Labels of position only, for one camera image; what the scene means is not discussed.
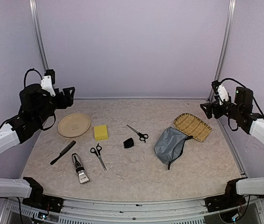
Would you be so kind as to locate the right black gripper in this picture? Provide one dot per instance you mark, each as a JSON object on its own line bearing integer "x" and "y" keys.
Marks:
{"x": 215, "y": 104}

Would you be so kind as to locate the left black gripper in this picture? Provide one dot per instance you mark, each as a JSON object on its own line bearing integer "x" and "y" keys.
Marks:
{"x": 69, "y": 99}

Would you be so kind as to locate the grey zip pouch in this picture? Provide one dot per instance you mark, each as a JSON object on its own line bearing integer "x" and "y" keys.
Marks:
{"x": 170, "y": 145}

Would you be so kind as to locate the black scissors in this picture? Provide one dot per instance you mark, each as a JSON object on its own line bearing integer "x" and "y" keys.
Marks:
{"x": 96, "y": 150}
{"x": 142, "y": 136}

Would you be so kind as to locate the silver black hair clipper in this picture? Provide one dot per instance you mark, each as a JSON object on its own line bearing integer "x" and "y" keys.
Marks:
{"x": 79, "y": 168}

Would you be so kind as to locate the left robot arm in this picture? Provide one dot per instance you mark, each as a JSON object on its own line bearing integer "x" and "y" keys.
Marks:
{"x": 39, "y": 101}

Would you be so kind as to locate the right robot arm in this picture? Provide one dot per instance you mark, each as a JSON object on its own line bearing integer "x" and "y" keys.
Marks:
{"x": 239, "y": 110}

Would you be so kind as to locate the woven bamboo tray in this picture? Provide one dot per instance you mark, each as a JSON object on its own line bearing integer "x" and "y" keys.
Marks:
{"x": 192, "y": 126}

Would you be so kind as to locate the beige round plate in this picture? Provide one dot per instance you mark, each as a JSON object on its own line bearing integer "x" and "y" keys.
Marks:
{"x": 74, "y": 125}

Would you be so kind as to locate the yellow sponge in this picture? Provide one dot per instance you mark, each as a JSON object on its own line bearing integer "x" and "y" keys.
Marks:
{"x": 100, "y": 132}

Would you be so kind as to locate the black comb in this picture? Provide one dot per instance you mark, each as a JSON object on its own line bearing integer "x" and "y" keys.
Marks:
{"x": 63, "y": 152}

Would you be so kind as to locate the black clipper guard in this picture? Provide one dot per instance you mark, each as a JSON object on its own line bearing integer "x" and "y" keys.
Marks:
{"x": 128, "y": 143}

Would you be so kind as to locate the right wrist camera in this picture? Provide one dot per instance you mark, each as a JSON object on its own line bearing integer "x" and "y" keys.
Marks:
{"x": 220, "y": 91}

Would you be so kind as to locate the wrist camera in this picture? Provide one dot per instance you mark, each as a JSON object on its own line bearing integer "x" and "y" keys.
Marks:
{"x": 47, "y": 82}
{"x": 220, "y": 91}

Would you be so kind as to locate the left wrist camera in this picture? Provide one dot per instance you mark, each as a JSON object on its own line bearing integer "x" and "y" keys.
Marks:
{"x": 47, "y": 82}

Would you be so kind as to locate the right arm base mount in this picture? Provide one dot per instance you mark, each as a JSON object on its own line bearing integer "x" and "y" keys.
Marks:
{"x": 225, "y": 200}

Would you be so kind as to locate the left aluminium frame post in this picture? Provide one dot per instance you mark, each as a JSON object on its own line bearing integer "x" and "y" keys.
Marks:
{"x": 37, "y": 30}

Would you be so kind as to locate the aluminium frame post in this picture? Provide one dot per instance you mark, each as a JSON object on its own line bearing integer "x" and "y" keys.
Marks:
{"x": 37, "y": 30}
{"x": 226, "y": 37}

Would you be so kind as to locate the aluminium front rail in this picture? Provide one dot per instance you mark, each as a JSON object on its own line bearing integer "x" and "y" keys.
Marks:
{"x": 83, "y": 211}

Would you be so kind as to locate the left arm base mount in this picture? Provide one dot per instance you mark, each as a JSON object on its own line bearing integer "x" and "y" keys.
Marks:
{"x": 43, "y": 200}

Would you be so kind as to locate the right aluminium frame post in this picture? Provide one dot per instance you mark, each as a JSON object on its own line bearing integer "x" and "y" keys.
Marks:
{"x": 226, "y": 37}

